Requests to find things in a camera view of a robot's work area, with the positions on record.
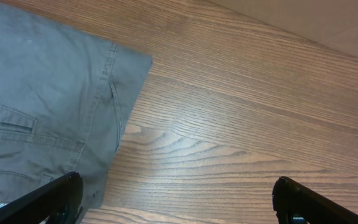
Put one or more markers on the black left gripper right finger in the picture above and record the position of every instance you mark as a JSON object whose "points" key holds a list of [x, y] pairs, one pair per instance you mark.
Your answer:
{"points": [[294, 203]]}

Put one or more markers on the grey shorts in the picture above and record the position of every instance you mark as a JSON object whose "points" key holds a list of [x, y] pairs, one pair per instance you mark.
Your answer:
{"points": [[65, 99]]}

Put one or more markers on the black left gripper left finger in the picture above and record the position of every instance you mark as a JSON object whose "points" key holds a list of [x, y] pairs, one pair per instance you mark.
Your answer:
{"points": [[56, 202]]}

